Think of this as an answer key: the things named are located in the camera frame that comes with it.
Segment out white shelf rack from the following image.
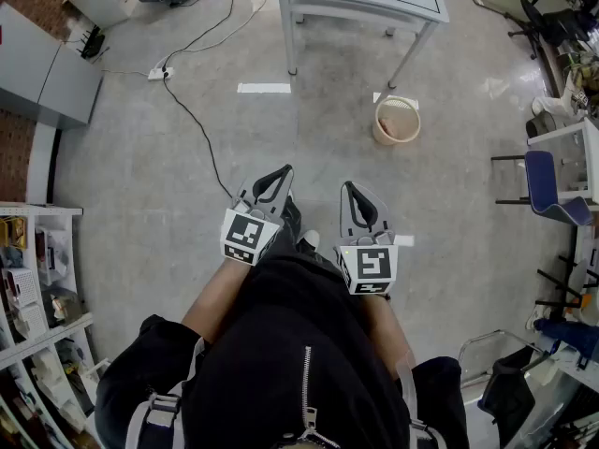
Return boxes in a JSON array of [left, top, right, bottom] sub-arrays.
[[0, 202, 113, 449]]

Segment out white side table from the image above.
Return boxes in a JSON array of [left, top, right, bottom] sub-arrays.
[[527, 118, 599, 205]]

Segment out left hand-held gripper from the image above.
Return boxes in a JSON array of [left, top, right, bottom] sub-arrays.
[[219, 164, 295, 267]]

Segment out white low cabinet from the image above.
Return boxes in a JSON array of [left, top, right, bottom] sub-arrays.
[[63, 0, 140, 31]]

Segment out black cable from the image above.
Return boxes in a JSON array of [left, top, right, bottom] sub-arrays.
[[161, 75, 235, 200], [163, 0, 250, 72]]

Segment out metal frame chair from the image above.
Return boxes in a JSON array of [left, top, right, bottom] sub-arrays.
[[457, 328, 548, 392]]

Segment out blue chair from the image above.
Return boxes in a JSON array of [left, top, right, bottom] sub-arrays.
[[490, 150, 593, 227]]

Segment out black mesh bin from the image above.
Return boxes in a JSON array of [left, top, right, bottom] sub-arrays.
[[526, 112, 558, 139]]

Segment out black jacket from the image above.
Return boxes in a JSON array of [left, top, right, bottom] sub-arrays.
[[476, 345, 539, 448]]

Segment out person's dark trousers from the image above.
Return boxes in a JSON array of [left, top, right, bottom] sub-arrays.
[[270, 194, 324, 264]]

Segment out person's right forearm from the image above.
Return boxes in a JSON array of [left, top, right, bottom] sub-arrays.
[[359, 292, 416, 373]]

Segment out beige waste basket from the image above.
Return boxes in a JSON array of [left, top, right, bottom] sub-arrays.
[[372, 95, 422, 147]]

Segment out grey harness strap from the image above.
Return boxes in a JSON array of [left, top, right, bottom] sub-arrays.
[[124, 339, 207, 449], [395, 351, 446, 449]]

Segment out person's black top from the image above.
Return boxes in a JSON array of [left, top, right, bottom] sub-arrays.
[[95, 245, 469, 449]]

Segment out person's left forearm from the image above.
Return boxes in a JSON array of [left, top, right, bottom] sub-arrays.
[[180, 254, 254, 345]]

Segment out black router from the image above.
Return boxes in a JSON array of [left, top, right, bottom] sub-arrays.
[[77, 24, 107, 60]]

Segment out white cable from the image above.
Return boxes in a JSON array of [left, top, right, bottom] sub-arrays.
[[100, 0, 272, 77]]

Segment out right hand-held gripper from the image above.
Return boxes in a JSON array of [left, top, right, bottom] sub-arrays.
[[332, 181, 399, 296]]

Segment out black office chair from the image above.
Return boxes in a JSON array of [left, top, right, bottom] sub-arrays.
[[507, 0, 592, 61]]

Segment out grey cabinet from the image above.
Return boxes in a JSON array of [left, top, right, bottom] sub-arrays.
[[0, 1, 104, 130]]

